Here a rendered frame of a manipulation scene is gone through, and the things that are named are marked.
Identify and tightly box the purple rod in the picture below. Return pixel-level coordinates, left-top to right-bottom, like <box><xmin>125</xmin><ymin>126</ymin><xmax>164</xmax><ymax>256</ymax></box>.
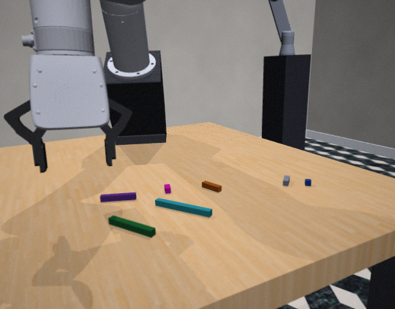
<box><xmin>100</xmin><ymin>192</ymin><xmax>136</xmax><ymax>202</ymax></box>

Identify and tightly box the orange rod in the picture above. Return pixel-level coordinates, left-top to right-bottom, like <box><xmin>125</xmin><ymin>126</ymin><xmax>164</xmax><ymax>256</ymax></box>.
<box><xmin>202</xmin><ymin>181</ymin><xmax>222</xmax><ymax>192</ymax></box>

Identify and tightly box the dark green rod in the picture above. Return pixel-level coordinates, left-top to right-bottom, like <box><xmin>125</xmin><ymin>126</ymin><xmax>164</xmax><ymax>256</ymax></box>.
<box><xmin>108</xmin><ymin>216</ymin><xmax>156</xmax><ymax>238</ymax></box>

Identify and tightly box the turquoise rod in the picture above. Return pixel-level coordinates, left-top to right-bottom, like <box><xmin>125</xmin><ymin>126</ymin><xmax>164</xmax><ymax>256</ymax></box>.
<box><xmin>155</xmin><ymin>198</ymin><xmax>212</xmax><ymax>218</ymax></box>

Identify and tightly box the small magenta block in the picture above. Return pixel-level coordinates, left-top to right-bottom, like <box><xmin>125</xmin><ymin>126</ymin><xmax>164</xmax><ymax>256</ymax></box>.
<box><xmin>164</xmin><ymin>184</ymin><xmax>171</xmax><ymax>194</ymax></box>

